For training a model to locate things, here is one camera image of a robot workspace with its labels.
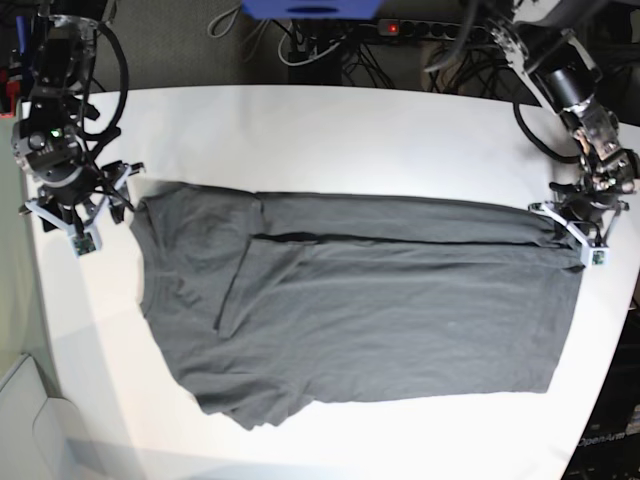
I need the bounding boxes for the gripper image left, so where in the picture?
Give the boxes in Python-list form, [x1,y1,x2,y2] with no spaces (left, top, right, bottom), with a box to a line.
[10,124,144,235]

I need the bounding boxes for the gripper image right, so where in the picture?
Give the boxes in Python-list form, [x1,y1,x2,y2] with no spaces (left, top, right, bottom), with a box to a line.
[529,180,635,250]

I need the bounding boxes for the dark grey t-shirt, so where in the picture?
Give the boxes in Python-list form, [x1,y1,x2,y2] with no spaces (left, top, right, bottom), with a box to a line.
[131,185,583,429]

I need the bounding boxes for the red clamp at table corner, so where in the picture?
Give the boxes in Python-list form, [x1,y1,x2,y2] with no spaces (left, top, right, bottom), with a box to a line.
[0,67,21,118]

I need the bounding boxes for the blue box at top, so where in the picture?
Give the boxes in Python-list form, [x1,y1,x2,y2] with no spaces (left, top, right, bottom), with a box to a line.
[241,0,382,20]

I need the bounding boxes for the black power strip red light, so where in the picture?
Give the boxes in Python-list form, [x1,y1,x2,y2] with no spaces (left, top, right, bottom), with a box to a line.
[377,19,461,41]

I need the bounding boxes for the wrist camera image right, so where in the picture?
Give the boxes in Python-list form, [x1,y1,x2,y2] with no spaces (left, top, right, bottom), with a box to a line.
[581,246,610,268]

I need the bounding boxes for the white cable on floor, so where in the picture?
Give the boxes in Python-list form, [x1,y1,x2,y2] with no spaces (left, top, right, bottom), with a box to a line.
[277,29,343,67]

